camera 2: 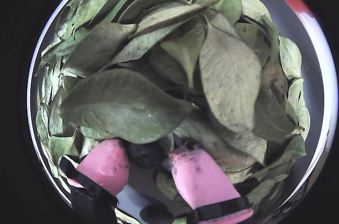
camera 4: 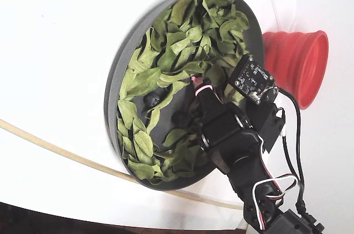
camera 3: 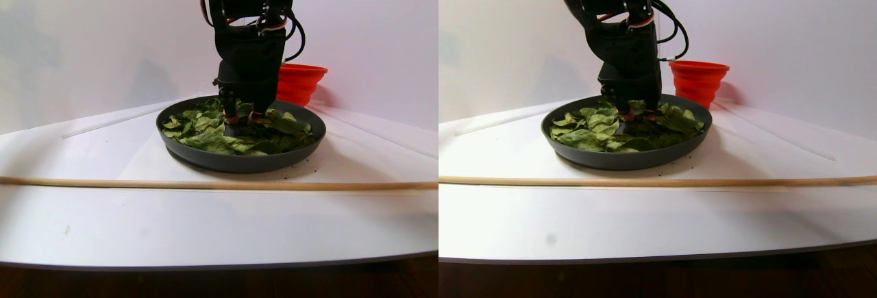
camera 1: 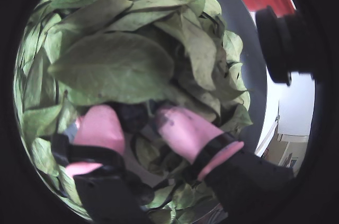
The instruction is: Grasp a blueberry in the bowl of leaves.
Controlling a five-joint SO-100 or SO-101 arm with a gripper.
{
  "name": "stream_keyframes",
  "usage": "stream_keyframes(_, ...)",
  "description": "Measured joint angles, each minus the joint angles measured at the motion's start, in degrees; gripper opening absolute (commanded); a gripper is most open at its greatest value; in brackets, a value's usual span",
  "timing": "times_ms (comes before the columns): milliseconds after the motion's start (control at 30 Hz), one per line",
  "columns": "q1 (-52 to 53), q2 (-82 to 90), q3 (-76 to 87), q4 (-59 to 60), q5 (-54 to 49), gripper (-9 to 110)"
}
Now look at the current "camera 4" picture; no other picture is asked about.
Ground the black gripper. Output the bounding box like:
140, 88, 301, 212
190, 75, 267, 164

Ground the dark blueberry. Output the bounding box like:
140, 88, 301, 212
143, 92, 163, 108
171, 110, 189, 128

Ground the pile of green leaves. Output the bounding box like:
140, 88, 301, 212
116, 0, 252, 185

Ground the grey round shallow bowl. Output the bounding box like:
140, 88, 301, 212
103, 0, 266, 192

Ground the red collapsible silicone cup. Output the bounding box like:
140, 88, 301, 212
262, 30, 330, 111

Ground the black camera circuit board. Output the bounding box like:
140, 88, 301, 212
226, 54, 279, 105

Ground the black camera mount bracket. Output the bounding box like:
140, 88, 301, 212
244, 101, 286, 154

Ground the black camera cable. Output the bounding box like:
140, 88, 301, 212
272, 87, 326, 234

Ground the white red servo wire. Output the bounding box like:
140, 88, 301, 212
252, 159, 301, 231

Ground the beige cord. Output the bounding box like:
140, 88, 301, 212
0, 119, 246, 210

